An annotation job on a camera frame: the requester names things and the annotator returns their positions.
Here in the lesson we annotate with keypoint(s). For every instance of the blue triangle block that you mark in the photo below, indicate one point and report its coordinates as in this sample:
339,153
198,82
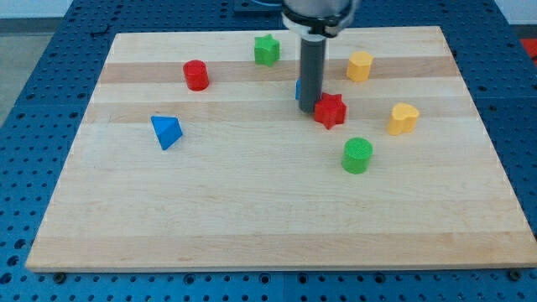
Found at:
167,130

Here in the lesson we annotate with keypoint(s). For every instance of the green cylinder block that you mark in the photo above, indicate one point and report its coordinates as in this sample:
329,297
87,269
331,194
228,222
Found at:
356,155

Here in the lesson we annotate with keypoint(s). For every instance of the blue block behind pointer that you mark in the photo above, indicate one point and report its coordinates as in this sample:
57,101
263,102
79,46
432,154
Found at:
297,89

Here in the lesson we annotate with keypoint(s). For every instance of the grey cylindrical pointer tool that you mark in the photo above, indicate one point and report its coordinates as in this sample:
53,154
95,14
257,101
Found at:
312,58

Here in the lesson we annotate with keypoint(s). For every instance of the red cylinder block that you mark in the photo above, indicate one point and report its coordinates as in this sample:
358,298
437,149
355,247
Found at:
196,75

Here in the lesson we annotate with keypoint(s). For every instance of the green star block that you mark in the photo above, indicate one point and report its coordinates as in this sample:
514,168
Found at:
266,50

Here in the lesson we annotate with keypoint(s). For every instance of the blue perforated table plate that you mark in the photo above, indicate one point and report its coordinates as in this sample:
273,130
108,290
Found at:
38,132

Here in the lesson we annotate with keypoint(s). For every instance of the wooden board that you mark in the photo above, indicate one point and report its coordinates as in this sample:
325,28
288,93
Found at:
256,184

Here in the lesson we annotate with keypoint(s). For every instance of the yellow hexagon block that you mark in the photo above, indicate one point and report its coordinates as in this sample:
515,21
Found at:
359,66

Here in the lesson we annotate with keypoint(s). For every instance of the red star block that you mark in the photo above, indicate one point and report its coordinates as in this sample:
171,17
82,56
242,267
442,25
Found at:
330,110

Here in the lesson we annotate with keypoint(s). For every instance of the yellow heart block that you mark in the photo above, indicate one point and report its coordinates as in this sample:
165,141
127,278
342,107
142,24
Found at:
403,119

